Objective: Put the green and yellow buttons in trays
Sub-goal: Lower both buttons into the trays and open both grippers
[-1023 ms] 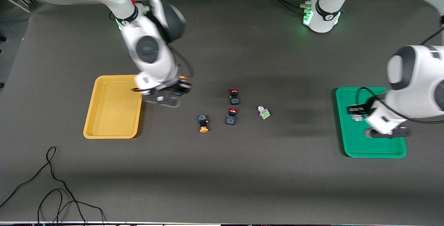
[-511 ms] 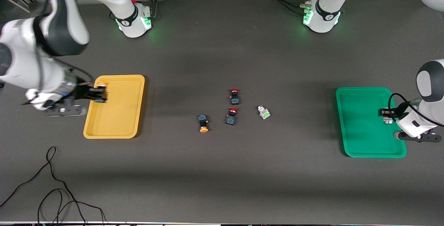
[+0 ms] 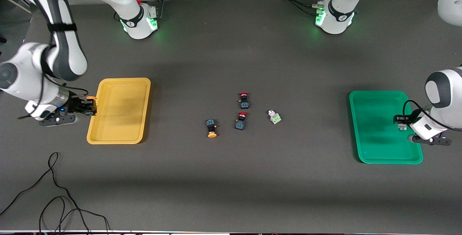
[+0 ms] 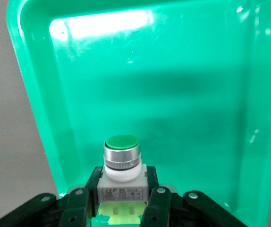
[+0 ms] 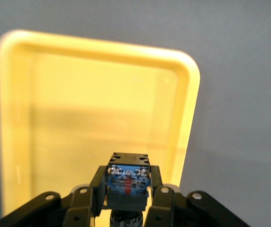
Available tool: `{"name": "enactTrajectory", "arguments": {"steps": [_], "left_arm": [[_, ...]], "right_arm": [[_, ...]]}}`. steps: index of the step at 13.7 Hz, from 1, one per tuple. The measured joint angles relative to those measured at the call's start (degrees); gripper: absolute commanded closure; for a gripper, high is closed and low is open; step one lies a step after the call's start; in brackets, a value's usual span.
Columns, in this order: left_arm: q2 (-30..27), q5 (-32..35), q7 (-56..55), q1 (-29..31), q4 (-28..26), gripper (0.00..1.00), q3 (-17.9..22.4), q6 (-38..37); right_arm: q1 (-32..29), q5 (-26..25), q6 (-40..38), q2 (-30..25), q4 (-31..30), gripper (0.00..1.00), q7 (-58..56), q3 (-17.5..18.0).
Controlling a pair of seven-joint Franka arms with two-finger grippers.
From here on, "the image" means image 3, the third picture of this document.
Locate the green plastic tray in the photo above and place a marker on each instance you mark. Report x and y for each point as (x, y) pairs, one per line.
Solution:
(375, 126)

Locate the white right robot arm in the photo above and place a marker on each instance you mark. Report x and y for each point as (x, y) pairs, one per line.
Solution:
(65, 47)

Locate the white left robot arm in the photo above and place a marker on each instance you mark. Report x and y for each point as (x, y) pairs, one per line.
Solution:
(343, 7)

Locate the orange cap push button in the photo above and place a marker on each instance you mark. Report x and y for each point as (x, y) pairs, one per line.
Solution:
(211, 126)
(91, 98)

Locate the red cap push button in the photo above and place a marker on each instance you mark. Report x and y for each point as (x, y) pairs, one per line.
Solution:
(244, 101)
(241, 123)

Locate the yellow plastic tray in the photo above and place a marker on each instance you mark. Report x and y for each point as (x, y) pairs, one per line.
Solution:
(119, 112)

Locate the dark gray table mat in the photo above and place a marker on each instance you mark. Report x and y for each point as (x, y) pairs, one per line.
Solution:
(231, 191)

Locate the green and white push button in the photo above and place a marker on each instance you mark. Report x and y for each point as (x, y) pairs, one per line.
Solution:
(402, 127)
(274, 117)

